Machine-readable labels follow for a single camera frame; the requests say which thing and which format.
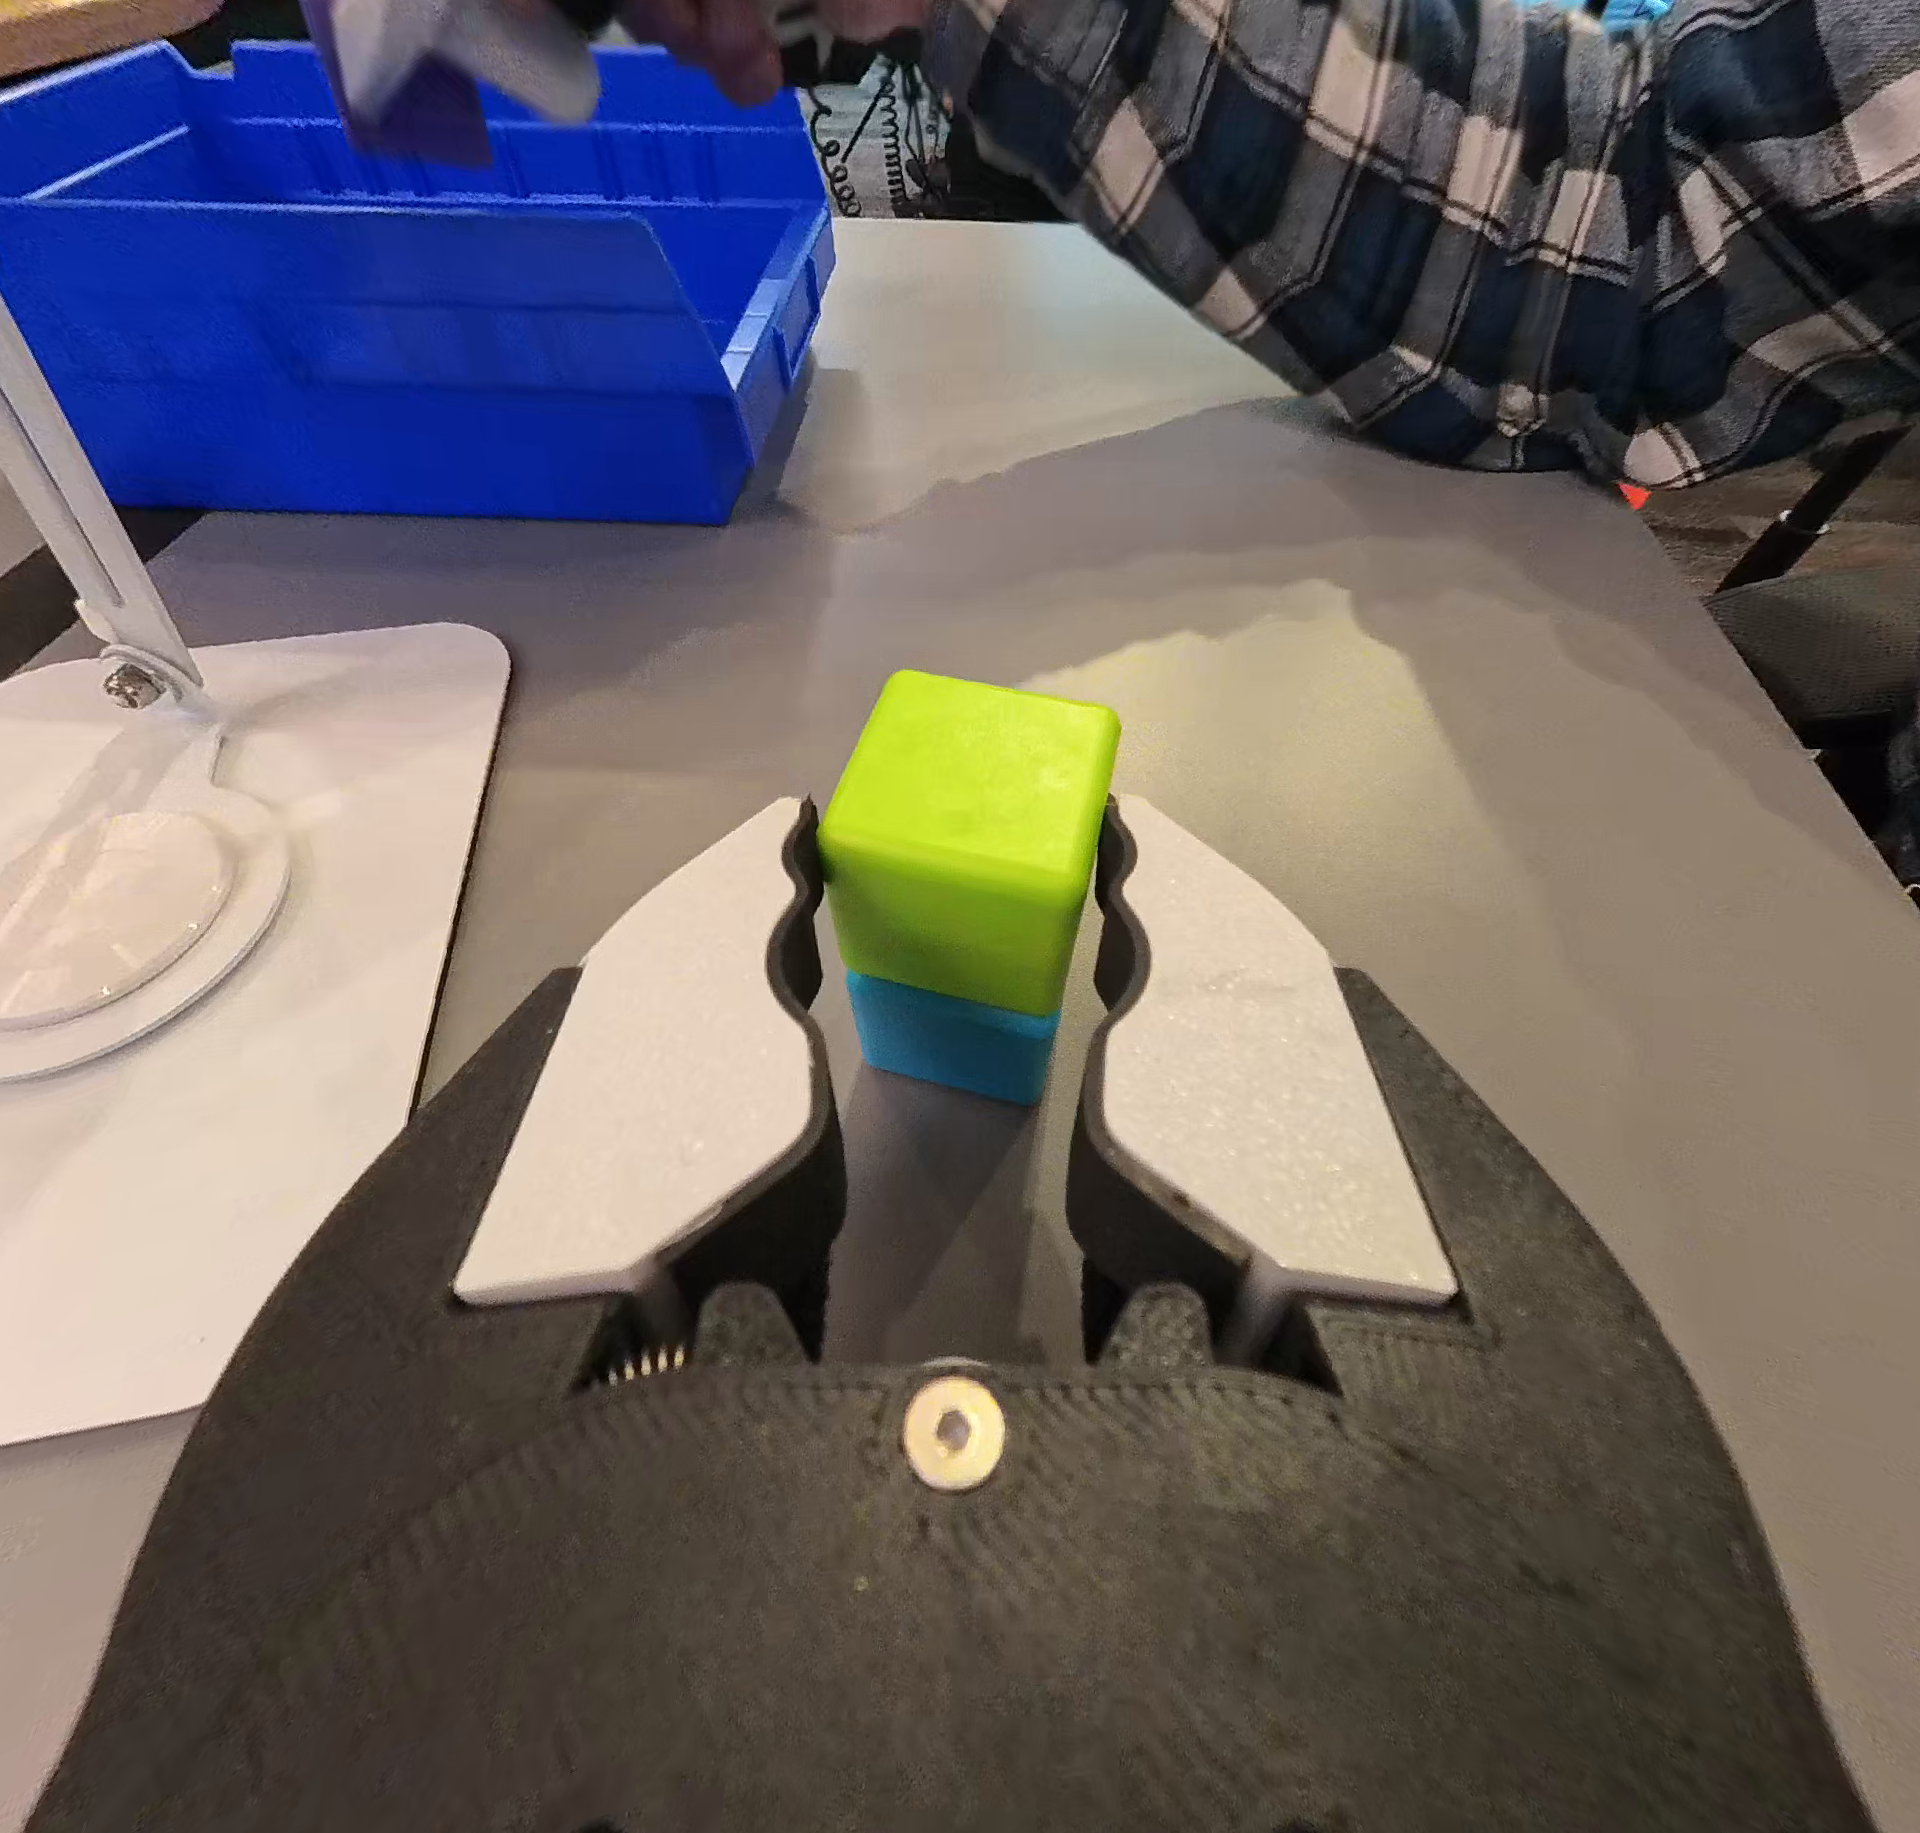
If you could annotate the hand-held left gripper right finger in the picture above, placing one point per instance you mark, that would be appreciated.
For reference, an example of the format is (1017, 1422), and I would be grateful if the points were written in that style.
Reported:
(1260, 1099)

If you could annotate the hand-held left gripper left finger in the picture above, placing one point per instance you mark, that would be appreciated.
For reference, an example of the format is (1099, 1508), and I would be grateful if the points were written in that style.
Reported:
(661, 1084)

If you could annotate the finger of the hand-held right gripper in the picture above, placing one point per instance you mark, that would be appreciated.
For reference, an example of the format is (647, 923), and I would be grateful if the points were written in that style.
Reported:
(524, 63)
(390, 18)

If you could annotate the person's right hand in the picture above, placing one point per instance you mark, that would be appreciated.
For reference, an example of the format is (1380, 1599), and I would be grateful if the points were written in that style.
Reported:
(750, 18)

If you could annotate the purple cube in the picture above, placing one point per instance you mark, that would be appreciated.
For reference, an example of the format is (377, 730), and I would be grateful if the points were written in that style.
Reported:
(434, 117)

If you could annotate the blue plastic bin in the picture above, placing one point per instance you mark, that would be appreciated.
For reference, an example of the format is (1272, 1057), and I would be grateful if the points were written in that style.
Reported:
(375, 349)

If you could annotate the white stand with wooden board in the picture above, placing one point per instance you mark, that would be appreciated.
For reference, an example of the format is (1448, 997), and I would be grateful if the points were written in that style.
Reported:
(254, 1113)

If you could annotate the person's right forearm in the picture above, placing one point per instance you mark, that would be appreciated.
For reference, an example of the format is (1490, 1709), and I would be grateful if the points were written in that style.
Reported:
(1425, 213)

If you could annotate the grey desk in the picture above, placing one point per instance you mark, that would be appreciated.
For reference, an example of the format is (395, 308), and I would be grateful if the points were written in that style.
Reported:
(1350, 814)

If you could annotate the cyan cube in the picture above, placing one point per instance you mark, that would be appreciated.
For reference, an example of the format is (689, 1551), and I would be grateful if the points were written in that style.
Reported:
(953, 1046)

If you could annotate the green cube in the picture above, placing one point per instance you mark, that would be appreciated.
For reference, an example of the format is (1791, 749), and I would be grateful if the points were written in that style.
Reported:
(960, 814)

